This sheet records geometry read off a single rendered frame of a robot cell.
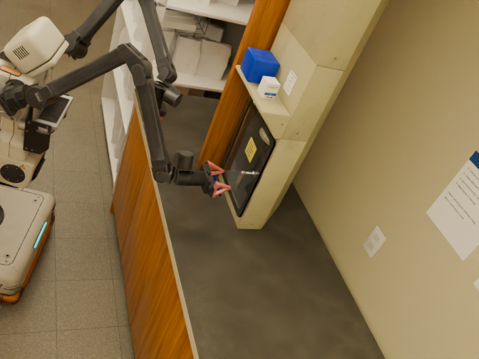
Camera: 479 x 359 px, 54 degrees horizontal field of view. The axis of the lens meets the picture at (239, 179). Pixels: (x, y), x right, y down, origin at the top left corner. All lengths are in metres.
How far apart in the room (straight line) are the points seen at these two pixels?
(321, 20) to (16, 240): 1.80
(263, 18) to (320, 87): 0.39
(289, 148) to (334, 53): 0.39
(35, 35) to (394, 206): 1.45
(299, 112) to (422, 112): 0.44
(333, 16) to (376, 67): 0.52
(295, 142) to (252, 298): 0.59
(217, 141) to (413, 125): 0.83
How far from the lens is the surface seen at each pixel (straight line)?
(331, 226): 2.15
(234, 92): 1.98
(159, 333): 2.08
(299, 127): 1.70
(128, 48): 1.70
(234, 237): 1.93
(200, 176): 1.76
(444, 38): 1.80
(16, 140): 2.20
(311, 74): 1.59
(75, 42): 2.17
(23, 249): 2.58
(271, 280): 1.86
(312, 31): 1.63
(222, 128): 2.07
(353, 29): 1.57
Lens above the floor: 2.25
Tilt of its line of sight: 36 degrees down
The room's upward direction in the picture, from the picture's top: 24 degrees clockwise
